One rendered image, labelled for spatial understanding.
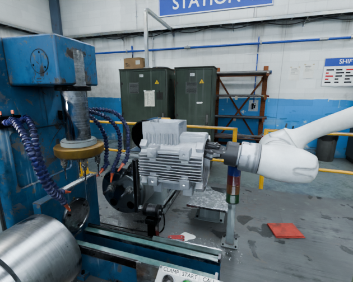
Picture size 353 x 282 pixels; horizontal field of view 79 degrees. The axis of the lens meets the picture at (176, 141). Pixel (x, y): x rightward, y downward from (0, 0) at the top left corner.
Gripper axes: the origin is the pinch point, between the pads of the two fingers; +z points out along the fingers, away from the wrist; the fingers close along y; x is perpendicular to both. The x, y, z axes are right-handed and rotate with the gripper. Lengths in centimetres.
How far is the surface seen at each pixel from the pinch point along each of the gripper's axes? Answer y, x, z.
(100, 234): -3, 49, 31
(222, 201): -49, 43, -17
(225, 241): -30, 54, -23
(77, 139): 3.6, 4.6, 36.7
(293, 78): -507, -60, -117
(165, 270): 21.5, 28.6, -7.2
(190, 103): -317, 13, 73
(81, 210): -3, 39, 41
